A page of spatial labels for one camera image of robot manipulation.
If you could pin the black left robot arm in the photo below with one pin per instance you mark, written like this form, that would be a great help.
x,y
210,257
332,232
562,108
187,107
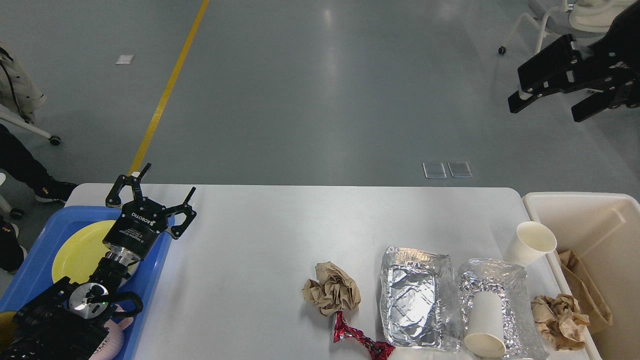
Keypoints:
x,y
67,321

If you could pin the person in black trousers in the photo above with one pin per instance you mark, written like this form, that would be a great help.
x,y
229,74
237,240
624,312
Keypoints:
x,y
16,160

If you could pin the white paper cup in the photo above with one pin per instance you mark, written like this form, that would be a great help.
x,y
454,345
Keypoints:
x,y
531,241
485,334

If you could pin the brown paper ball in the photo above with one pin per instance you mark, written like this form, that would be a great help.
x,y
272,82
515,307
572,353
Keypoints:
x,y
332,291

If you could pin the left clear floor plate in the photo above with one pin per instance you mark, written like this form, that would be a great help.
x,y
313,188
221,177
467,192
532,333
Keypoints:
x,y
434,170

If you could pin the pink ceramic mug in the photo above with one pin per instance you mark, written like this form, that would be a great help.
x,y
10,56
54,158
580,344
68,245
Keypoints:
x,y
114,340

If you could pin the aluminium foil tray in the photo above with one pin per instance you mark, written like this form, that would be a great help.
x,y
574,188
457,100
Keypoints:
x,y
508,281
419,304

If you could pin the blue ceramic mug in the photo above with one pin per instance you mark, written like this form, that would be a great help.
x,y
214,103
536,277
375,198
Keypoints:
x,y
7,329

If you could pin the white office chair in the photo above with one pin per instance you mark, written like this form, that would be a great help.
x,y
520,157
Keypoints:
x,y
584,19

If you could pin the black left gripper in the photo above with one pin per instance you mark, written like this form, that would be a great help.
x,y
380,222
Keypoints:
x,y
135,230

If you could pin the brown paper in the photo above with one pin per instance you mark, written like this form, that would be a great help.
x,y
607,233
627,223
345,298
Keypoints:
x,y
560,321
586,292

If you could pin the brown paper in bin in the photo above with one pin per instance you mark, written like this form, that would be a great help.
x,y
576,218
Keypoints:
x,y
586,292

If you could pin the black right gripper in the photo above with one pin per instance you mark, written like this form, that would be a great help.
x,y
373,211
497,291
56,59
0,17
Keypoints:
x,y
612,70

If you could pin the blue plastic tray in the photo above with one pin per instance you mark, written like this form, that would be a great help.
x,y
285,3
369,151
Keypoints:
x,y
35,274

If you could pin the clear floor plate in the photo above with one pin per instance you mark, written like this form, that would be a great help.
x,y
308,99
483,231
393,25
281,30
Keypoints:
x,y
434,170
460,169

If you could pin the beige plastic bin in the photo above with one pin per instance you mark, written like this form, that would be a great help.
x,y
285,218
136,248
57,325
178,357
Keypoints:
x,y
603,230

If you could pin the red foil wrapper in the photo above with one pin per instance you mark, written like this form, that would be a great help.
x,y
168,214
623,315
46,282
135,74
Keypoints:
x,y
377,350

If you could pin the chair with beige coat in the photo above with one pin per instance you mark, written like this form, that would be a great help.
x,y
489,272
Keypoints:
x,y
20,97

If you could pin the right clear floor plate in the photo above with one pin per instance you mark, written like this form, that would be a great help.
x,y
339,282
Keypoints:
x,y
460,169

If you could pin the yellow plastic plate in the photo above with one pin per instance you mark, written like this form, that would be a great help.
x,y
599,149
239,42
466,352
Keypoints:
x,y
79,256

